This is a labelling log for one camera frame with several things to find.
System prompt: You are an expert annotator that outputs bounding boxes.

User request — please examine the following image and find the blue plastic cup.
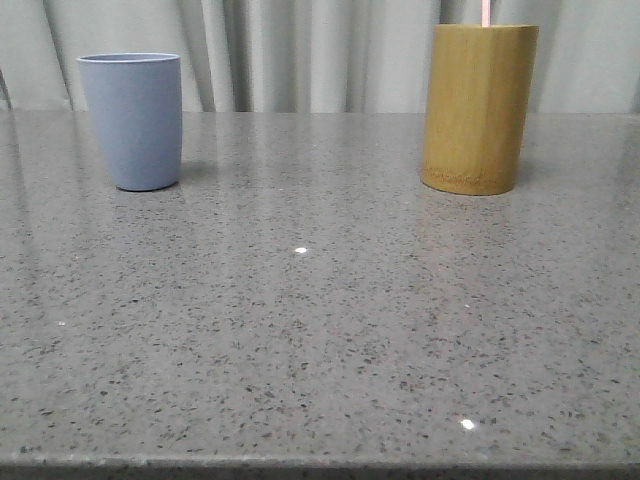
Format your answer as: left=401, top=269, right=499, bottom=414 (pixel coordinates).
left=77, top=52, right=182, bottom=192

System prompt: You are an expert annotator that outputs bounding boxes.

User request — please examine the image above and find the grey pleated curtain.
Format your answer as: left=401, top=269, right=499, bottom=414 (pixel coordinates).
left=1, top=1, right=639, bottom=113

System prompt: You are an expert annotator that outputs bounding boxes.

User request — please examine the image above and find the bamboo cylindrical holder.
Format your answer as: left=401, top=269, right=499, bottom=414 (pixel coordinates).
left=421, top=24, right=539, bottom=195

